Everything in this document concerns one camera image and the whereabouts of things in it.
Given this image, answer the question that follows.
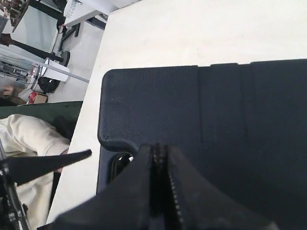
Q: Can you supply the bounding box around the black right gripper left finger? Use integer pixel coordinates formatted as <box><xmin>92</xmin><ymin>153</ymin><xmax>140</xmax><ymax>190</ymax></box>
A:
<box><xmin>54</xmin><ymin>144</ymin><xmax>152</xmax><ymax>230</ymax></box>

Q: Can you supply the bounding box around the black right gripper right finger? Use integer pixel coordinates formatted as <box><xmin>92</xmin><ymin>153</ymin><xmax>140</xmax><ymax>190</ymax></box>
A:
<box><xmin>165</xmin><ymin>146</ymin><xmax>279</xmax><ymax>230</ymax></box>

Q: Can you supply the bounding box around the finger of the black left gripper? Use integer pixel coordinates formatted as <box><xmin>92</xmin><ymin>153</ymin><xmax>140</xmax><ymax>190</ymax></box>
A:
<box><xmin>7</xmin><ymin>149</ymin><xmax>92</xmax><ymax>185</ymax></box>

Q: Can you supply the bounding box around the black plastic carry case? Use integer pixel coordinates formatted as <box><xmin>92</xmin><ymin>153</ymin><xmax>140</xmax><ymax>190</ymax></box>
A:
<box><xmin>97</xmin><ymin>59</ymin><xmax>307</xmax><ymax>230</ymax></box>

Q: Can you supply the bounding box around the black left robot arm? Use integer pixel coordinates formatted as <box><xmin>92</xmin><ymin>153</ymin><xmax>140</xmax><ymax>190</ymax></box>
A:
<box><xmin>0</xmin><ymin>146</ymin><xmax>92</xmax><ymax>230</ymax></box>

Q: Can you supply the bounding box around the cardboard box on floor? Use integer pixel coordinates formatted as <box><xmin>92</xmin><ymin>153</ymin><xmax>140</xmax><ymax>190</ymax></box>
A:
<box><xmin>18</xmin><ymin>89</ymin><xmax>48</xmax><ymax>104</ymax></box>

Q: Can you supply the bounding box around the person in cream clothes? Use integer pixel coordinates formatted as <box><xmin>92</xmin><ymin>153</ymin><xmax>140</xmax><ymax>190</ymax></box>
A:
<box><xmin>0</xmin><ymin>114</ymin><xmax>70</xmax><ymax>230</ymax></box>

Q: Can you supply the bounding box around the white background table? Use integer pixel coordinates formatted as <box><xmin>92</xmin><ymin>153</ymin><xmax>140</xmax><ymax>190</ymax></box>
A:
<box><xmin>63</xmin><ymin>0</ymin><xmax>138</xmax><ymax>27</ymax></box>

